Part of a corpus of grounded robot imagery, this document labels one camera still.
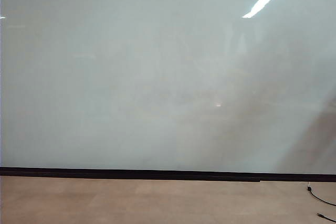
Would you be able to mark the white glossy whiteboard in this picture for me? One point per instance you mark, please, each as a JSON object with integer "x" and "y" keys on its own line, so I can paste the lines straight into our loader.
{"x": 131, "y": 77}

